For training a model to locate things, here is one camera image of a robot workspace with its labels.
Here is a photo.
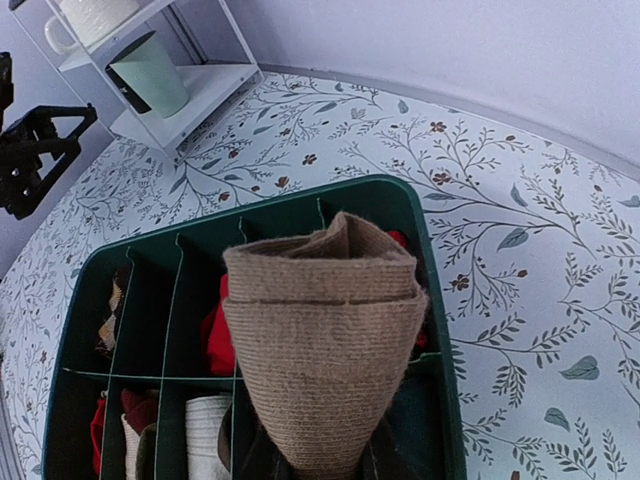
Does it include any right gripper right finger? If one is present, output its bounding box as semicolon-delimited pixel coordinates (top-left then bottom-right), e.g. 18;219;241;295
357;419;415;480

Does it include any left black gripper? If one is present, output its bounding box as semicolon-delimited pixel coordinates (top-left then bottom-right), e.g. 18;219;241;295
0;49;99;221

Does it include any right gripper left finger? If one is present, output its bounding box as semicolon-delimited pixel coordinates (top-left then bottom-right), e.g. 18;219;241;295
239;427;295;480

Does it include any green divided sock box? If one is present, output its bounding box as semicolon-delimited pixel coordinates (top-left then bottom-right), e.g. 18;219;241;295
41;175;467;479

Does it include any brown ribbed sock pair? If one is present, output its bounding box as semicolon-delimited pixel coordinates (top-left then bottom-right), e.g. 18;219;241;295
223;212;429;479

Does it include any dark brown sock in box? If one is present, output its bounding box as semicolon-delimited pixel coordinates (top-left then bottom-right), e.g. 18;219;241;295
217;405;233;473

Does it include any beige sock in box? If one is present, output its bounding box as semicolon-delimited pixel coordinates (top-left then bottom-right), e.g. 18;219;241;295
185;394;232;479

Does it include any maroon sock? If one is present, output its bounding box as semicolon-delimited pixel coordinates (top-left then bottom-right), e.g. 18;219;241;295
120;389;159;434

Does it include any mint green mug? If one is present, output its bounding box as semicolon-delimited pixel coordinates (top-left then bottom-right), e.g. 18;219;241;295
108;31;190;118

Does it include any white ceramic mug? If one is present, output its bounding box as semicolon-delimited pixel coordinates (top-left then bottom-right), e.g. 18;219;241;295
44;0;140;55

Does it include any red rolled sock middle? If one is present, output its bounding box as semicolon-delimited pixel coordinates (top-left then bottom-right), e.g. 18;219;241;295
200;274;236;377

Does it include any red rolled sock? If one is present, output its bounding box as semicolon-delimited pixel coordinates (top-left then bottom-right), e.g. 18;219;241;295
200;274;236;377
90;396;106;476

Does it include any red rolled sock front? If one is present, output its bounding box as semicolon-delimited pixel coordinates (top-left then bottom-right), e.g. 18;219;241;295
90;396;106;476

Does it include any white shelf black top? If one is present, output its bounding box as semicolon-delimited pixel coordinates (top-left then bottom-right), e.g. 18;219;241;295
8;1;264;161

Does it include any floral table mat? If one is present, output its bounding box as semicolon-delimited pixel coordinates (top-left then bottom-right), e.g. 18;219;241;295
1;73;639;479

